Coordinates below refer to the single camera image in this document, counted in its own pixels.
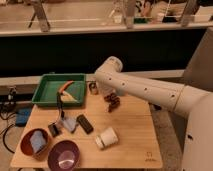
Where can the dark grape bunch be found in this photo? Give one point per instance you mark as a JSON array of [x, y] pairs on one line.
[[113, 100]]

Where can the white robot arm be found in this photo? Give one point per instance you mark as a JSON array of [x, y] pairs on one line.
[[194, 104]]

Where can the purple bowl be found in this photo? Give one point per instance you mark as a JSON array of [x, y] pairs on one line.
[[64, 156]]

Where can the brown bowl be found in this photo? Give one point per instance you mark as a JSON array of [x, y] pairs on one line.
[[26, 147]]

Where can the small metal cup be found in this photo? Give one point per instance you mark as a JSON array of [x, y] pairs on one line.
[[93, 88]]

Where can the black remote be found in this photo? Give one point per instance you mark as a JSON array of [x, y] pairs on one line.
[[85, 124]]

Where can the grey blue cloth piece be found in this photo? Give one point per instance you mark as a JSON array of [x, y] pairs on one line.
[[70, 124]]

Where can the green plastic tray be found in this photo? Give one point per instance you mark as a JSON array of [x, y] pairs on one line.
[[46, 91]]

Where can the small black block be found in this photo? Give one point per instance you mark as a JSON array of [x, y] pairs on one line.
[[53, 130]]

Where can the blue box beside table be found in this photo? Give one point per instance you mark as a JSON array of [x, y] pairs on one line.
[[22, 116]]

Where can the black handled utensil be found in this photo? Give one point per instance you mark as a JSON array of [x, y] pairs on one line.
[[60, 105]]

